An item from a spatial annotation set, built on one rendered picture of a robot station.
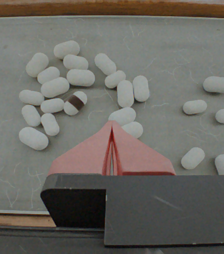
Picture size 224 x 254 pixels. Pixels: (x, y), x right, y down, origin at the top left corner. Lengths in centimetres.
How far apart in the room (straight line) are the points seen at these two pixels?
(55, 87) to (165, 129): 15
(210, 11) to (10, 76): 33
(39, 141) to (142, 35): 22
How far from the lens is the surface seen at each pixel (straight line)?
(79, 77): 21
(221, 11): 35
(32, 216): 23
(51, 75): 23
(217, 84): 25
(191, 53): 29
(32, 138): 20
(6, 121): 25
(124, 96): 20
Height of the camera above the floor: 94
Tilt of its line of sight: 76 degrees down
